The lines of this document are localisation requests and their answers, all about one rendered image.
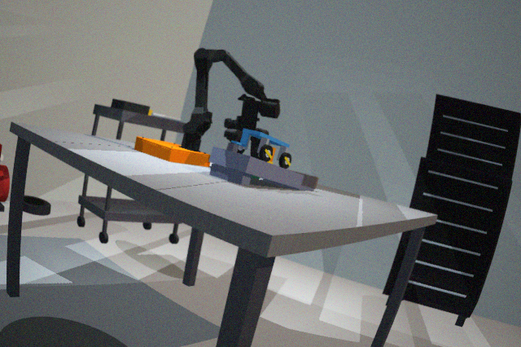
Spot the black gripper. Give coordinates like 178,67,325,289
224,113,269,156

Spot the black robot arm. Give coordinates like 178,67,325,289
179,48,280,152

